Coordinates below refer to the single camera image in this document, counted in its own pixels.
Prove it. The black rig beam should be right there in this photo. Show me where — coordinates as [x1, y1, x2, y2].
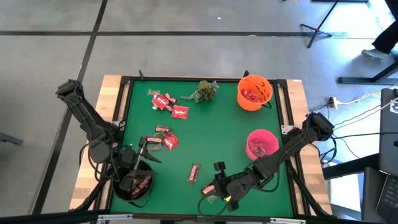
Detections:
[0, 209, 109, 224]

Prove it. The grey laptop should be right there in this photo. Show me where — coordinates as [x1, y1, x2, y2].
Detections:
[378, 88, 398, 177]

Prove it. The black laptop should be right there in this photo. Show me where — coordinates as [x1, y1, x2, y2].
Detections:
[375, 173, 398, 224]

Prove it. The black cable bundle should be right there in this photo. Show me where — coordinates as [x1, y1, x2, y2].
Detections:
[73, 174, 122, 212]
[287, 167, 331, 218]

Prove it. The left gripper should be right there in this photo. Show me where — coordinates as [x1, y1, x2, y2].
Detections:
[119, 136, 162, 192]

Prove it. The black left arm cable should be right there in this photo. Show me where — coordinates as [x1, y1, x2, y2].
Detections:
[78, 136, 105, 167]

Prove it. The black table frame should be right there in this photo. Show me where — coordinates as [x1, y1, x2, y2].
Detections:
[93, 74, 312, 223]

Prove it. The person's shoe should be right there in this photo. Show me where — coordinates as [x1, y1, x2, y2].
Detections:
[361, 49, 389, 60]

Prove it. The grey furniture leg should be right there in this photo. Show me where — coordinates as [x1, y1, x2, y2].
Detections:
[0, 131, 24, 146]

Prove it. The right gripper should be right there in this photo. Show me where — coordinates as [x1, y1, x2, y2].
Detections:
[213, 161, 246, 213]

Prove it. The artificial succulent plant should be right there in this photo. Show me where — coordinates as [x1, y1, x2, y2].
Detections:
[180, 80, 220, 104]

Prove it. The green table mat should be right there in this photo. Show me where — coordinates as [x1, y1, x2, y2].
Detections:
[110, 80, 295, 218]

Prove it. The white cable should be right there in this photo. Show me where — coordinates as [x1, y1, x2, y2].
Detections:
[338, 83, 398, 105]

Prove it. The black floor beam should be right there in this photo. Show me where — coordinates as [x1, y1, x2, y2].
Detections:
[322, 153, 380, 180]

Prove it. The black tripod stand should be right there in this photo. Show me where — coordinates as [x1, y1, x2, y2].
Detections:
[299, 0, 340, 49]

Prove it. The black jack-o-lantern bucket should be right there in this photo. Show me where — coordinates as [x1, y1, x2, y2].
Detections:
[111, 159, 156, 209]

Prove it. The orange jack-o-lantern bucket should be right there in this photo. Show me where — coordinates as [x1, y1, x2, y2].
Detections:
[236, 74, 274, 112]

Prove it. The pink plastic bucket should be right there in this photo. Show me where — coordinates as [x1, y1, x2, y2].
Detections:
[245, 129, 280, 162]

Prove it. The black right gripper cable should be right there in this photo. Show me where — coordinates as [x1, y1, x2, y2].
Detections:
[197, 195, 233, 218]

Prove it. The dark grey side table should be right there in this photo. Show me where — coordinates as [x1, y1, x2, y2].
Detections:
[361, 166, 389, 224]

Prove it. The person's leg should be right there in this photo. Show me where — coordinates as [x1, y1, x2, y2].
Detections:
[372, 0, 398, 55]

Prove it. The silver aluminium extrusion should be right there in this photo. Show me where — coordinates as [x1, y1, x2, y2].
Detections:
[269, 217, 307, 224]
[97, 213, 134, 222]

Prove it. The black desk frame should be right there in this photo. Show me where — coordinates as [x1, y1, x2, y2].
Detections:
[338, 55, 398, 86]

